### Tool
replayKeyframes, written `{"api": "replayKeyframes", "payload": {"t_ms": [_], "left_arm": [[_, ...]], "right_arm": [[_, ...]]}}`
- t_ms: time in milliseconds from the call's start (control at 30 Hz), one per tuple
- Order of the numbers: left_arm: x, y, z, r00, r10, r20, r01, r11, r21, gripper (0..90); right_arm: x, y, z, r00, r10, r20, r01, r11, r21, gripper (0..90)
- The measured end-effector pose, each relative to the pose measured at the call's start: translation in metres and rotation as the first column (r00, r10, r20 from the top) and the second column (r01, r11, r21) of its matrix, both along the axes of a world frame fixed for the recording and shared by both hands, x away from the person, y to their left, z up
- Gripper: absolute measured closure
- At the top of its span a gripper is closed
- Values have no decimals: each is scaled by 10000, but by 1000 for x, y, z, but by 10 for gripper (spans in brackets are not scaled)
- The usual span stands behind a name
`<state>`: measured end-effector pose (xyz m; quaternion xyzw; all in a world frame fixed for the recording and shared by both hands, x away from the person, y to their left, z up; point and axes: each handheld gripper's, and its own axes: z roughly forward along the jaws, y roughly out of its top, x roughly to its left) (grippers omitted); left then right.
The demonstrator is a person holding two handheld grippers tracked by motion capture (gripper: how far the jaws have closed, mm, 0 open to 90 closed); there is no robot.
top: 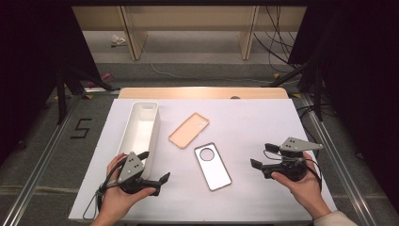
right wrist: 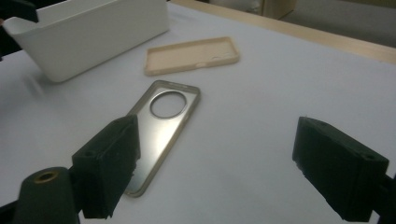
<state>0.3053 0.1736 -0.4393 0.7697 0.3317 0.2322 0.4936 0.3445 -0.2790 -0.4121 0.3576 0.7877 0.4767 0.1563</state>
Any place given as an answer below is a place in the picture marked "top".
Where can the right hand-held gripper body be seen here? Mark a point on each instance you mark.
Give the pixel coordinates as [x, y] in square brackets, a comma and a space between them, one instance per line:
[293, 168]

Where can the wooden shelf unit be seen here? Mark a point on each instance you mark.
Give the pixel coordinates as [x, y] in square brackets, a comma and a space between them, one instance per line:
[188, 19]

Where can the black metal stand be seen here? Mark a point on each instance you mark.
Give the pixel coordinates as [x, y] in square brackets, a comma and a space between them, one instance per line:
[61, 94]
[318, 94]

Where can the black curtain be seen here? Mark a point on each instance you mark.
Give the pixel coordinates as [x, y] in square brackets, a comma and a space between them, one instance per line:
[360, 62]
[28, 62]

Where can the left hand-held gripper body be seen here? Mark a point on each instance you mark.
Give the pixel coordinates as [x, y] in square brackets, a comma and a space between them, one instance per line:
[131, 169]

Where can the grey round-hole phone case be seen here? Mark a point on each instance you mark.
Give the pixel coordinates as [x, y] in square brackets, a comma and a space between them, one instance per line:
[215, 171]

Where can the white plastic storage bin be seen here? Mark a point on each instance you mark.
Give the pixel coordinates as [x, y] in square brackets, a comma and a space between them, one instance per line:
[139, 132]

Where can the person's right hand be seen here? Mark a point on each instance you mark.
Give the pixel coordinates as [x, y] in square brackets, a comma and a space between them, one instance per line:
[309, 191]

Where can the crumpled white paper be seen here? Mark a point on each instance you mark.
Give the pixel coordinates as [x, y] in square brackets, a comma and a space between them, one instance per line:
[117, 40]

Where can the beige phone case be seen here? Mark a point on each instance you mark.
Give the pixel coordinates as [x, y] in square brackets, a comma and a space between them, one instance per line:
[189, 130]

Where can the person's left hand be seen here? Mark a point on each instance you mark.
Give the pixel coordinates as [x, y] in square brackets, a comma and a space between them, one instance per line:
[117, 201]

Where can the pink object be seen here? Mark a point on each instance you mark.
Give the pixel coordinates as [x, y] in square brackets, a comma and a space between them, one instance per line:
[105, 77]

